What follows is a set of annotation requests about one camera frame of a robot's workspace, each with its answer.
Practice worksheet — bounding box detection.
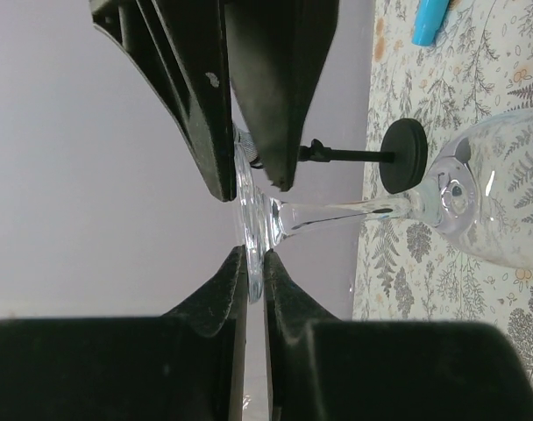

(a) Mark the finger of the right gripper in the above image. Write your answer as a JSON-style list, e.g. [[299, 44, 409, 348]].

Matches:
[[90, 1, 234, 202], [224, 0, 339, 191]]

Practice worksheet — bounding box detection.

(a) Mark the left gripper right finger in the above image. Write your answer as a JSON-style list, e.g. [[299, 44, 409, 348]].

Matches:
[[264, 251, 533, 420]]

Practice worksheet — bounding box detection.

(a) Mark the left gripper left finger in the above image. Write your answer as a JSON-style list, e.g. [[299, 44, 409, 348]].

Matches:
[[0, 246, 247, 420]]

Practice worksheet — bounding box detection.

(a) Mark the clear wine glass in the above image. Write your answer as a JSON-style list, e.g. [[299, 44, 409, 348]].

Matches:
[[234, 108, 533, 302]]

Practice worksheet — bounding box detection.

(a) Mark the blue cylinder toy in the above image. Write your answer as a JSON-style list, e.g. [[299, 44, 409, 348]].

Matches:
[[412, 0, 450, 46]]

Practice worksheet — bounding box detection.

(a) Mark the floral tablecloth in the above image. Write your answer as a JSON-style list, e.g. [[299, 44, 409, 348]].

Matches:
[[353, 1, 533, 387]]

